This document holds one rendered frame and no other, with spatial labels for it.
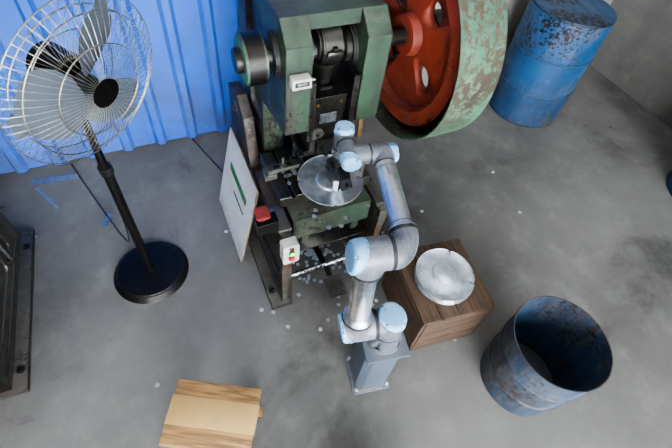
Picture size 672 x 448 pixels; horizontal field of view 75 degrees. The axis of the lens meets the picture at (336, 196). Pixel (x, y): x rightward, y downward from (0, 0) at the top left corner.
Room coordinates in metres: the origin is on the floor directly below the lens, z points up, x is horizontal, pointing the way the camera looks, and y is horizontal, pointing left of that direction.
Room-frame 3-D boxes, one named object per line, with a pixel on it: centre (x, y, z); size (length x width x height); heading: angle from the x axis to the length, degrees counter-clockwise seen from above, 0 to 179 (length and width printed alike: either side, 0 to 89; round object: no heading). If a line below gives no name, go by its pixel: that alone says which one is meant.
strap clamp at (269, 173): (1.35, 0.27, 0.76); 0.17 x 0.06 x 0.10; 120
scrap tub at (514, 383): (0.84, -1.05, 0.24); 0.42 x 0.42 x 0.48
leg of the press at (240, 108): (1.42, 0.42, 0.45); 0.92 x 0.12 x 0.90; 30
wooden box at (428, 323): (1.14, -0.58, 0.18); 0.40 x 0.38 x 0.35; 23
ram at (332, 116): (1.40, 0.10, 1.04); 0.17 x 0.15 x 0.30; 30
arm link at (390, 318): (0.75, -0.28, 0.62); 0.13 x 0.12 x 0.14; 107
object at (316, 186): (1.29, 0.03, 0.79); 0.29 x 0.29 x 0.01
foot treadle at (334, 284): (1.32, 0.05, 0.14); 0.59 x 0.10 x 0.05; 30
